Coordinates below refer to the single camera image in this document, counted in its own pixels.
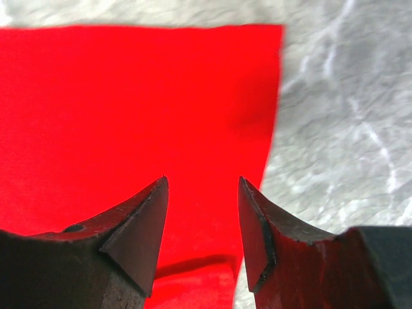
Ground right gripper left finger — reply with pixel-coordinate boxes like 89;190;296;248
1;177;169;308

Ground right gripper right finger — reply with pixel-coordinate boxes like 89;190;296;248
238;177;389;308

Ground red t-shirt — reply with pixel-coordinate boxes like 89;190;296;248
1;24;284;308

